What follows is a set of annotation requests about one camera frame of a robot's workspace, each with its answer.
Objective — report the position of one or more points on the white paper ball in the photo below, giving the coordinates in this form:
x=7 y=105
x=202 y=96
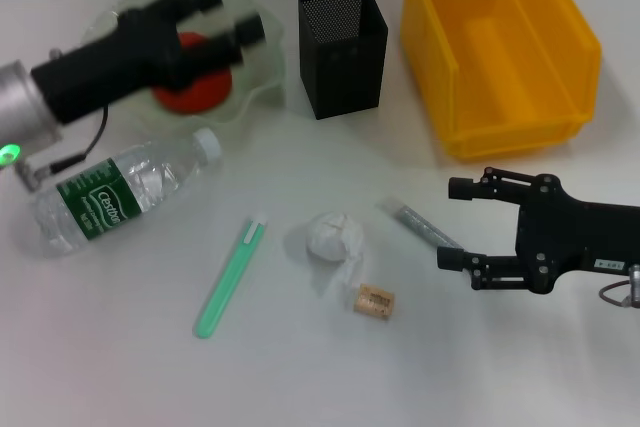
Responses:
x=327 y=239

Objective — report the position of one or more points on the black mesh pen holder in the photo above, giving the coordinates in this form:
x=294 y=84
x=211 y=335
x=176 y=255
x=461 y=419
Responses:
x=345 y=82

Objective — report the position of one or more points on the clear water bottle green label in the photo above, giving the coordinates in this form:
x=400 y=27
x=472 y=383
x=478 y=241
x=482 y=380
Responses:
x=125 y=182

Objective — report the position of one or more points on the small tan cork block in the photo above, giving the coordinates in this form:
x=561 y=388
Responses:
x=374 y=301

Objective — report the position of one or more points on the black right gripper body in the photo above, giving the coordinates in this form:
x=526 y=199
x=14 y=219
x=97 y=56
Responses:
x=560 y=232

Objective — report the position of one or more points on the orange knitted fruit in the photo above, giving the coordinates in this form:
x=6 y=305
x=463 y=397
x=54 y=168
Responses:
x=200 y=97

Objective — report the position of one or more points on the grey glitter pen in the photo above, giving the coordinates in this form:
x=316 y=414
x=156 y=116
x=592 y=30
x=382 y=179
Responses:
x=415 y=222

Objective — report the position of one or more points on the green pen white clip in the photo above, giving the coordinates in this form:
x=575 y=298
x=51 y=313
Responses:
x=225 y=282

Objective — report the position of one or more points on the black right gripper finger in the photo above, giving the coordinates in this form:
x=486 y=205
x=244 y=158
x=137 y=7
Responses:
x=462 y=188
x=450 y=258

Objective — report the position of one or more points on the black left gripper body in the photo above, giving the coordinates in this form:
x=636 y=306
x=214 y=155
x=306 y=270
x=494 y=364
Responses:
x=110 y=67

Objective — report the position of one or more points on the pale green glass fruit plate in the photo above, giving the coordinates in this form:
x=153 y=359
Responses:
x=260 y=72

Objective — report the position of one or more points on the yellow plastic bin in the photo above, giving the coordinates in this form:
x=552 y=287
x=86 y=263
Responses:
x=500 y=72

